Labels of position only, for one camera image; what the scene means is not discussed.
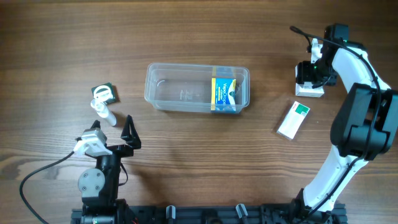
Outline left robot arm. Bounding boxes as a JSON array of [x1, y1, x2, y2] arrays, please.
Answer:
[[71, 115, 141, 224]]

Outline white blue medicine box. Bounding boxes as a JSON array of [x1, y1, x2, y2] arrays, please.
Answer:
[[295, 82, 325, 98]]

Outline white green medicine box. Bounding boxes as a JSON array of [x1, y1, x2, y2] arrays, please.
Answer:
[[277, 101, 310, 140]]

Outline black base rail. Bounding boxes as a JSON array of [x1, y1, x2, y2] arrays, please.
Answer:
[[70, 203, 348, 224]]

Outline black left camera cable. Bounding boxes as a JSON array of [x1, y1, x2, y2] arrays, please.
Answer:
[[19, 151, 76, 224]]

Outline white bottle clear cap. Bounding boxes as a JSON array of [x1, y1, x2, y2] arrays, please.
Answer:
[[90, 99, 117, 126]]

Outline blue yellow VapoDrops box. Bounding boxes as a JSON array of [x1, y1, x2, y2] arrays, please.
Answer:
[[211, 78, 236, 113]]

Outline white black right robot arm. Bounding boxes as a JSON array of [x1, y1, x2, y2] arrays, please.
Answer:
[[289, 24, 397, 223]]

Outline clear plastic container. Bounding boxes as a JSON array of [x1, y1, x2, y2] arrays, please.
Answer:
[[144, 63, 250, 114]]

